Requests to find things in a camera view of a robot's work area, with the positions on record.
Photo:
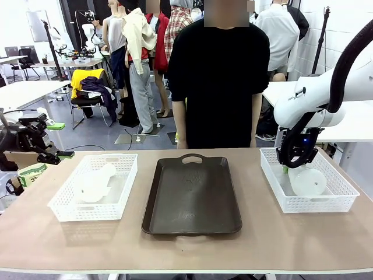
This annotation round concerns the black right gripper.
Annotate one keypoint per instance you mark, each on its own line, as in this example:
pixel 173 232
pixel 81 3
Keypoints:
pixel 301 143

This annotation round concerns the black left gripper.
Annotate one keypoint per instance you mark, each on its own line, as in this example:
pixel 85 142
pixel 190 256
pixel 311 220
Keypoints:
pixel 29 135

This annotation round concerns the translucent plastic conical flask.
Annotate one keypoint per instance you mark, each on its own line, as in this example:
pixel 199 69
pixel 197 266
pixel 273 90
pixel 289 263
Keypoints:
pixel 93 186
pixel 309 182

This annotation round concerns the person's right forearm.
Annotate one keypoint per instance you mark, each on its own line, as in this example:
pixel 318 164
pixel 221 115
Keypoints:
pixel 179 122

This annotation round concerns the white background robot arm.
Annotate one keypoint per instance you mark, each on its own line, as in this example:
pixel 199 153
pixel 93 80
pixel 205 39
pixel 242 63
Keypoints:
pixel 88 32

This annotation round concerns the person's left forearm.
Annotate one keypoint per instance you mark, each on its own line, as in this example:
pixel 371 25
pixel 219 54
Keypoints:
pixel 256 116

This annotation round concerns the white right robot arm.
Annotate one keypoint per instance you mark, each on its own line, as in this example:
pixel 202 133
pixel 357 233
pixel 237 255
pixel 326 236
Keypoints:
pixel 314 93

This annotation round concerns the person's left hand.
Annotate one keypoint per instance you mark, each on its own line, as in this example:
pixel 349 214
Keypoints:
pixel 253 143

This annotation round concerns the person's right hand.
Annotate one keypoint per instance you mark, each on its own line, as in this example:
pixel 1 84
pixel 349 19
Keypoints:
pixel 182 145

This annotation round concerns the brown cardboard box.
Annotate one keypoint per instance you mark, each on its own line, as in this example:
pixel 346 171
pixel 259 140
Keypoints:
pixel 23 159

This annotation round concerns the green and white bag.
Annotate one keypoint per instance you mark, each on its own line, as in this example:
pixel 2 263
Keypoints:
pixel 32 175

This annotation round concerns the black metal chair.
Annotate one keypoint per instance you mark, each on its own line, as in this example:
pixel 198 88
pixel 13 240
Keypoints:
pixel 84 102

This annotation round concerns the white side table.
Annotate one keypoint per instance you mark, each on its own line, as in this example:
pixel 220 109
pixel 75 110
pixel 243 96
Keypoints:
pixel 26 91

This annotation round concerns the white perforated plastic basket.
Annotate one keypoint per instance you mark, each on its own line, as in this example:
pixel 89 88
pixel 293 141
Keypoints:
pixel 344 192
pixel 122 189

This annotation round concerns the yellow garment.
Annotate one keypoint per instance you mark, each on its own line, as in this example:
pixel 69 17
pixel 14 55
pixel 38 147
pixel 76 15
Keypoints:
pixel 76 78

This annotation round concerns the dark purple garment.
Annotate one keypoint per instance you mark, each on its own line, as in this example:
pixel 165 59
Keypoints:
pixel 102 87

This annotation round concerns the wooden background work table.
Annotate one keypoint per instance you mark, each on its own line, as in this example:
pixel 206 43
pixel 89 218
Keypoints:
pixel 75 62

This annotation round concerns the black office chair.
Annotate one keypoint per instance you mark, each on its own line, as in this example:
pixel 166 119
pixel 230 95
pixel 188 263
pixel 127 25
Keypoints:
pixel 24 61

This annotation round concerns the black tripod stand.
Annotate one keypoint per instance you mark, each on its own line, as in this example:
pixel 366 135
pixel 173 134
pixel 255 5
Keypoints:
pixel 320 41
pixel 52 49

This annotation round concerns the person's black shirt torso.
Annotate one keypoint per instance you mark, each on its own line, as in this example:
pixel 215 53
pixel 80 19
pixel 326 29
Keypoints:
pixel 218 87

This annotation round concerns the background person grey shirt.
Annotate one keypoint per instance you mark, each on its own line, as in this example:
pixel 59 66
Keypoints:
pixel 100 32

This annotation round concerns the mannequin cream jacket grey trousers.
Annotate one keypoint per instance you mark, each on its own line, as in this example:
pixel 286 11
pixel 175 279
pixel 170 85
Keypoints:
pixel 140 58

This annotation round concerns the mannequin white tank top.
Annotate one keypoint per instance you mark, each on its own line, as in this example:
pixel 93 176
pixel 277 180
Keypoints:
pixel 115 35

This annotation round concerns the mannequin white shirt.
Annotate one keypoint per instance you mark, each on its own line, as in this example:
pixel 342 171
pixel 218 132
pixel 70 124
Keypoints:
pixel 281 38

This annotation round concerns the mannequin red vest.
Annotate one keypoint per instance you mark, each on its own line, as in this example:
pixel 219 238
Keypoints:
pixel 160 43

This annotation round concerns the mannequin black jacket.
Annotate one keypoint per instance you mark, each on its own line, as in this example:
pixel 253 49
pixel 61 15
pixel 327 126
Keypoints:
pixel 300 23

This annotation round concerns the mannequin plaid shirt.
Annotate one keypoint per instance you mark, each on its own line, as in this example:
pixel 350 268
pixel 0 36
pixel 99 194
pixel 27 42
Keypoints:
pixel 177 29

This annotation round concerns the grey mannequin base plate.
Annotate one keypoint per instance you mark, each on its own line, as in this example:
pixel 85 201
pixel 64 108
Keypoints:
pixel 129 138
pixel 172 138

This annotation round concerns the grey wall whiteboard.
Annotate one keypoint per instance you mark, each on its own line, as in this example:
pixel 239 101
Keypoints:
pixel 37 26

